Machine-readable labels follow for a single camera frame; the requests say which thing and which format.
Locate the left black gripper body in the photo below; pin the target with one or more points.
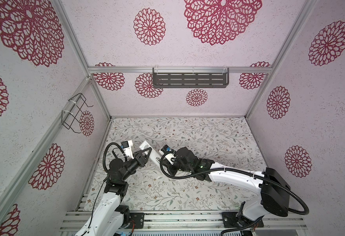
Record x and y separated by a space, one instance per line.
131 166

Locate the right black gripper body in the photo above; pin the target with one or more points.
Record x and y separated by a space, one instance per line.
178 166

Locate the white remote control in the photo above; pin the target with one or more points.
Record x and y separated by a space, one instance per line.
155 155

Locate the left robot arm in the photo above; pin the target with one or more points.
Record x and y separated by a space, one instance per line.
110 215

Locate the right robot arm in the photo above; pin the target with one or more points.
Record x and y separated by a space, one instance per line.
270 189

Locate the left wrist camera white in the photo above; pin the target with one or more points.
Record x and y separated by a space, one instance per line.
127 147

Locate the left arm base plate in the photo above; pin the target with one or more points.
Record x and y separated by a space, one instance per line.
133 220

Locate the aluminium front rail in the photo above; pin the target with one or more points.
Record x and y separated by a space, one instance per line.
212 220

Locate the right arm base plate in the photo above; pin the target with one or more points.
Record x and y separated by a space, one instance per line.
235 219

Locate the black wire wall rack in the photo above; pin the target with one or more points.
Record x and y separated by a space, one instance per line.
72 116

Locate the dark grey wall shelf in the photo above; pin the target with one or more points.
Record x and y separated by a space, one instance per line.
192 80

